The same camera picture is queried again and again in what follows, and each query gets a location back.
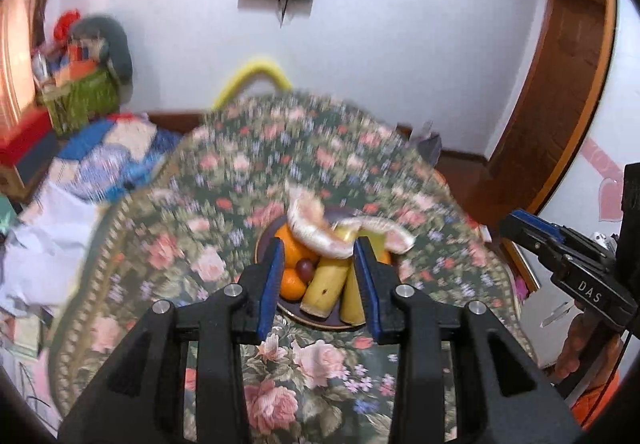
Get orange patterned box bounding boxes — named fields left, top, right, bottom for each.
left=55, top=59, right=96, bottom=85

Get grey bag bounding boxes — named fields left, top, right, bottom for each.
left=412, top=121, right=443, bottom=165

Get white crumpled bedsheet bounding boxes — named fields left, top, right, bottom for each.
left=0, top=179, right=108, bottom=425

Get pink heart door sticker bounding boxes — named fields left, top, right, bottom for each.
left=582, top=139, right=626, bottom=220

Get person's right forearm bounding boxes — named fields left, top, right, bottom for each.
left=572, top=369, right=621, bottom=427

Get purple round plate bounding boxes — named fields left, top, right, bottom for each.
left=254, top=206, right=401, bottom=331

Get blue patterned quilt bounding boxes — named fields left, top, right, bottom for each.
left=50, top=114, right=183, bottom=202

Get grey plush toy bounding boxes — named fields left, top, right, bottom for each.
left=70, top=14, right=133, bottom=100

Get pink curtain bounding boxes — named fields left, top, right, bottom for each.
left=0, top=0, right=56, bottom=125

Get person's right hand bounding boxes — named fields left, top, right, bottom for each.
left=555, top=311, right=598, bottom=382

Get large orange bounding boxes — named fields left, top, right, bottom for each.
left=274, top=222, right=321, bottom=270
left=367, top=244, right=393, bottom=266

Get green box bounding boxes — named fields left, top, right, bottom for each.
left=37, top=66, right=121, bottom=137

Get white door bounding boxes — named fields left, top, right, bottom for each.
left=540, top=0, right=640, bottom=375

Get wooden door frame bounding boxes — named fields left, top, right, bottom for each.
left=470, top=0, right=618, bottom=220

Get red plush toy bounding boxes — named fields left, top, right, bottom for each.
left=54, top=10, right=82, bottom=41

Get short peeled banana piece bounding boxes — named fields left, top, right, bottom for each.
left=300, top=251, right=351, bottom=317

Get floral blanket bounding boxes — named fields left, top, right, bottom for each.
left=47, top=91, right=538, bottom=444

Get red box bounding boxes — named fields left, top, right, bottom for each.
left=0, top=108, right=53, bottom=165

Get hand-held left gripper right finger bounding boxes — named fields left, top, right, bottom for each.
left=352, top=238, right=583, bottom=444

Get pomelo piece with peel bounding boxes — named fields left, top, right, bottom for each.
left=286, top=186, right=356, bottom=260

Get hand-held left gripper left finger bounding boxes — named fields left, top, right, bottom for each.
left=57, top=239, right=286, bottom=444

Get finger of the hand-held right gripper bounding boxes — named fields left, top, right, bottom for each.
left=512, top=209, right=567, bottom=246
left=500, top=215, right=569, bottom=276

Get pink pomelo segment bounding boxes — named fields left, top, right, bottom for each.
left=345, top=216, right=417, bottom=255

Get long peeled banana piece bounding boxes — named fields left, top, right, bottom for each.
left=332, top=223, right=368, bottom=327

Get small mandarin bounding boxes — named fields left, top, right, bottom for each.
left=279, top=268, right=307, bottom=302

